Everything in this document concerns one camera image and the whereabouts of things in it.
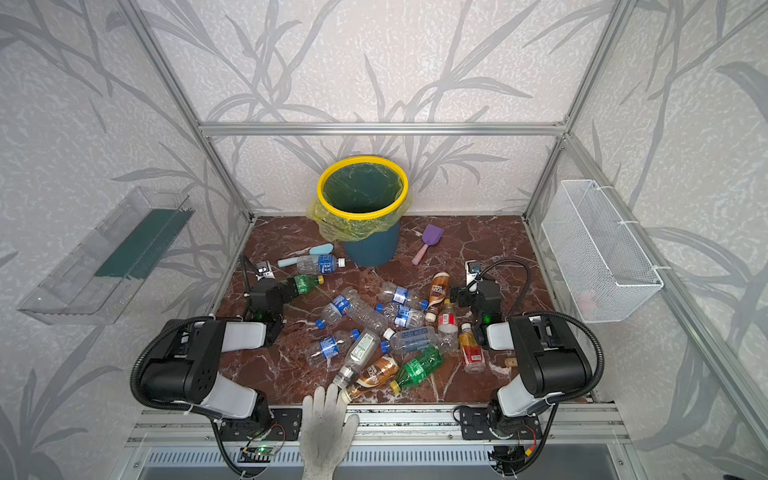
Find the green bottle yellow cap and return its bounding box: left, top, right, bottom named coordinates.
left=292, top=275, right=325, bottom=295

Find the clear bottle red label yellow cap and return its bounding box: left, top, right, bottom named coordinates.
left=437, top=299, right=459, bottom=352

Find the brown drink bottle white cap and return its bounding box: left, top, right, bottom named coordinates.
left=425, top=272, right=450, bottom=323

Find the green soda bottle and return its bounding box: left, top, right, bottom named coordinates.
left=390, top=346, right=444, bottom=394

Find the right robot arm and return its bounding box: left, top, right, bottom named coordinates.
left=450, top=280, right=605, bottom=441

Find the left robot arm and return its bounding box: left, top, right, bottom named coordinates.
left=130, top=278, right=300, bottom=439

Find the yellow plastic bin liner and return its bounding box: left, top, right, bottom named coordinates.
left=307, top=196, right=412, bottom=242

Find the teal bin with yellow rim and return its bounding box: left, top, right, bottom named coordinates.
left=313, top=155, right=410, bottom=267

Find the clear bottle blue label white cap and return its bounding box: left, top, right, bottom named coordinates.
left=296, top=254, right=346, bottom=276

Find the crushed clear bottle blue label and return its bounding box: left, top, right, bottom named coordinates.
left=375, top=302, right=424, bottom=329

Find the purple toy shovel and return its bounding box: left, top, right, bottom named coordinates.
left=411, top=224, right=444, bottom=265

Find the small clear bottle blue label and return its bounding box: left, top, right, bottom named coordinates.
left=377, top=282, right=428, bottom=310

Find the clear ribbed bottle white cap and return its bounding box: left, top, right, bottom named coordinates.
left=347, top=296, right=395, bottom=340

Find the square clear bottle green label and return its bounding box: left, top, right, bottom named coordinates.
left=332, top=330, right=381, bottom=389

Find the brown tea bottle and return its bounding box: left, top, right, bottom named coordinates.
left=340, top=355, right=399, bottom=404

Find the white knit glove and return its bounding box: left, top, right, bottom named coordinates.
left=299, top=384, right=359, bottom=480

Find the green circuit board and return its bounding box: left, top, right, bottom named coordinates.
left=237, top=445, right=282, bottom=464

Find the clear plastic shelf tray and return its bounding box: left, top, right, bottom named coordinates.
left=17, top=187, right=195, bottom=325

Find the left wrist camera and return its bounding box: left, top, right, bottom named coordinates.
left=254, top=261, right=275, bottom=280

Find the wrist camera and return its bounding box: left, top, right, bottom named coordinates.
left=254, top=261, right=275, bottom=280
left=465, top=260, right=483, bottom=282

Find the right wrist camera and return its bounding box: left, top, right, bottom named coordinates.
left=465, top=260, right=483, bottom=282

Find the white wire basket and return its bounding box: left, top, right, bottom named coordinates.
left=542, top=179, right=664, bottom=323

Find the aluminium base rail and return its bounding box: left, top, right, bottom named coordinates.
left=126, top=403, right=630, bottom=447

